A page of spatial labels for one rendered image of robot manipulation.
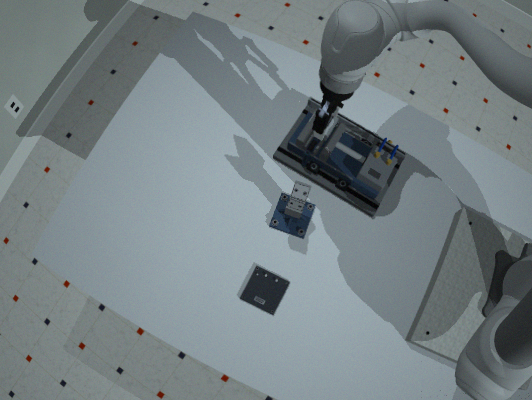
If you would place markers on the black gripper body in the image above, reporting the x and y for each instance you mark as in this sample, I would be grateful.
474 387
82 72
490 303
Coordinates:
331 96

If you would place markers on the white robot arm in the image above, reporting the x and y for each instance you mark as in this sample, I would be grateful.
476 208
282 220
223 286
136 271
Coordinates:
496 361

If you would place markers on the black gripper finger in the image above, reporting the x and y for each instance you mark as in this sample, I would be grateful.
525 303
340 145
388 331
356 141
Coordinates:
337 110
322 118

